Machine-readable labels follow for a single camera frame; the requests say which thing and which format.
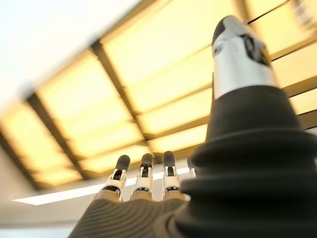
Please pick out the white linear ceiling light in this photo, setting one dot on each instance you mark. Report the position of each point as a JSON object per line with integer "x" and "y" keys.
{"x": 74, "y": 192}

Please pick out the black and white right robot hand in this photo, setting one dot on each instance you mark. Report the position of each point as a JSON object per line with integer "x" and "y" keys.
{"x": 235, "y": 186}

